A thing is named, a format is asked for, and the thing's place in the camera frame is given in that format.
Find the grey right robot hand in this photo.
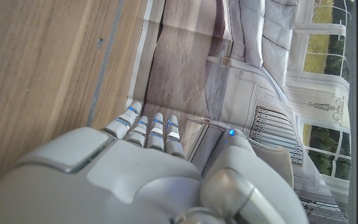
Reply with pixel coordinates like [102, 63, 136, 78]
[0, 101, 310, 224]

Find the printed room backdrop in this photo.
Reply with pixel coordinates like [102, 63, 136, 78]
[126, 0, 358, 224]

